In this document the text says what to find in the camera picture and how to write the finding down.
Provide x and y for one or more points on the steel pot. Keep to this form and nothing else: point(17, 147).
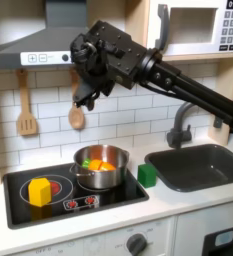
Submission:
point(101, 180)

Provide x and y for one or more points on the green block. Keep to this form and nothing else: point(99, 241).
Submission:
point(147, 176)

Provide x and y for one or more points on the wooden spoon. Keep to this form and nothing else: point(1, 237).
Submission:
point(76, 120)

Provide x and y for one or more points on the grey extractor hood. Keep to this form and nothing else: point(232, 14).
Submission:
point(38, 43)

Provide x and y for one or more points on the wooden slotted spatula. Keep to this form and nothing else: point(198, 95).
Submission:
point(24, 96)

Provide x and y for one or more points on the orange toy carrot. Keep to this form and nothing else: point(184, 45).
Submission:
point(96, 165)

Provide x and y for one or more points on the dark grey tap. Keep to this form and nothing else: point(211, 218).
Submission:
point(178, 136)

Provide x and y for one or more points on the black stove top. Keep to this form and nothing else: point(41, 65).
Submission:
point(121, 196)

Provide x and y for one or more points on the white toy microwave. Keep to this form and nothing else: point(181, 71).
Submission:
point(194, 48)

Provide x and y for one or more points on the yellow block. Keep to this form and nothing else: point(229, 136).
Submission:
point(39, 193)

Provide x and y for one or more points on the dark grey sink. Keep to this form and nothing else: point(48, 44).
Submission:
point(194, 170)

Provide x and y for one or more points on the white oven control panel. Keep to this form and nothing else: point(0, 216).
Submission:
point(101, 243)

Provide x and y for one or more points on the dark oven knob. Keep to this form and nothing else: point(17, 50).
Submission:
point(136, 245)

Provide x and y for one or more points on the black framed cabinet window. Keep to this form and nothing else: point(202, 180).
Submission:
point(208, 248)

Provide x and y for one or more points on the small grey wall hook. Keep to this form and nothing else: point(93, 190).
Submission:
point(217, 122)

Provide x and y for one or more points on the wooden kitchen frame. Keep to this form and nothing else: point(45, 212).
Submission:
point(221, 100)

